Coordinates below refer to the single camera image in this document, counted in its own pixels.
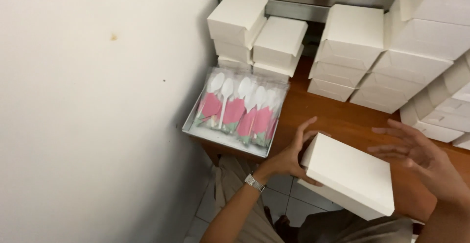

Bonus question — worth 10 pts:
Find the person's right hand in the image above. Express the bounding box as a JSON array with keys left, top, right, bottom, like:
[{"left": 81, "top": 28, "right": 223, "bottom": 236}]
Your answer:
[{"left": 367, "top": 119, "right": 470, "bottom": 204}]

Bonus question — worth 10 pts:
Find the person's left hand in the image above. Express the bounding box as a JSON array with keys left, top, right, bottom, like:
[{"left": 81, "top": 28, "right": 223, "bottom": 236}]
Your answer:
[{"left": 261, "top": 116, "right": 332, "bottom": 187}]

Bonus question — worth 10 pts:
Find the white lidded paper box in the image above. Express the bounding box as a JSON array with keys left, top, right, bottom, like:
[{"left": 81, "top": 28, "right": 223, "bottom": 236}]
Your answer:
[{"left": 297, "top": 132, "right": 396, "bottom": 221}]

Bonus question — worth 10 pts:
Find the stack of white cardboard boxes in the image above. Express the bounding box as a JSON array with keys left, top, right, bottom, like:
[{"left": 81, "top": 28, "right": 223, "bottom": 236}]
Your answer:
[
  {"left": 307, "top": 0, "right": 470, "bottom": 151},
  {"left": 207, "top": 0, "right": 309, "bottom": 83}
]

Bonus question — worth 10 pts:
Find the silver metal wristwatch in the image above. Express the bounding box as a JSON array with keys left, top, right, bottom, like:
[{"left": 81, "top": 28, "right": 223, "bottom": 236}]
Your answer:
[{"left": 244, "top": 173, "right": 267, "bottom": 193}]

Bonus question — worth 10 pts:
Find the row of spoon napkin packets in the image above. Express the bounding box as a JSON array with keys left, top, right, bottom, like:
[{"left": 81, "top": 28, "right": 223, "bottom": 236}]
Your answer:
[{"left": 193, "top": 67, "right": 290, "bottom": 148}]

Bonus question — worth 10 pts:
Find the open white tray box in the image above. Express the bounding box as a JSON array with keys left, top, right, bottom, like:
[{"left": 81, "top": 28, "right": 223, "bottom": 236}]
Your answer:
[{"left": 182, "top": 66, "right": 291, "bottom": 159}]

